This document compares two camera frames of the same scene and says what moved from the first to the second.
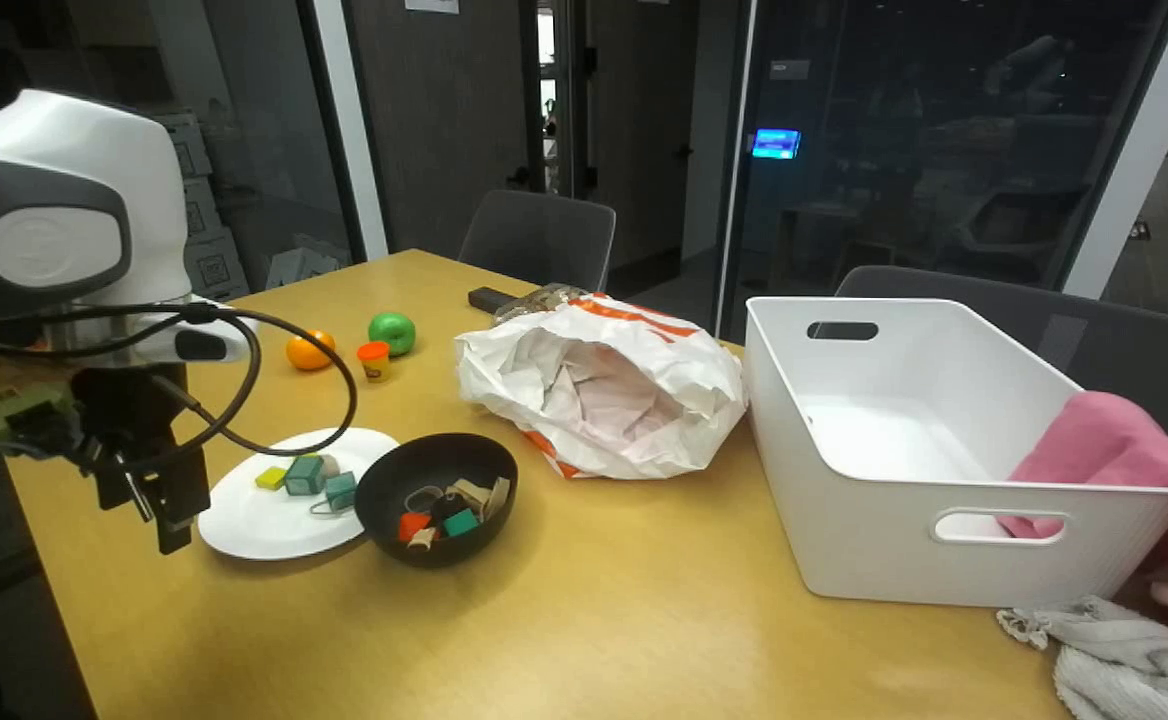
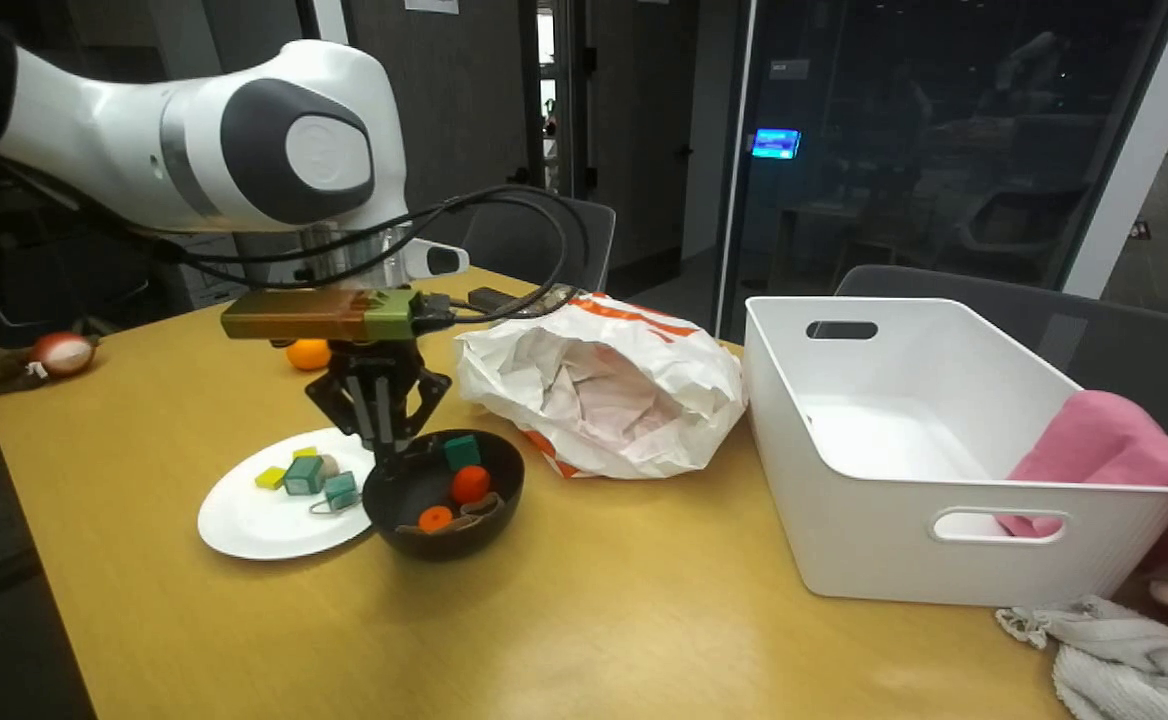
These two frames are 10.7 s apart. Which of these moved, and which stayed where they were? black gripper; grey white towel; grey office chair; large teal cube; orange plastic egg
Moved: black gripper
Stayed: grey white towel; orange plastic egg; large teal cube; grey office chair
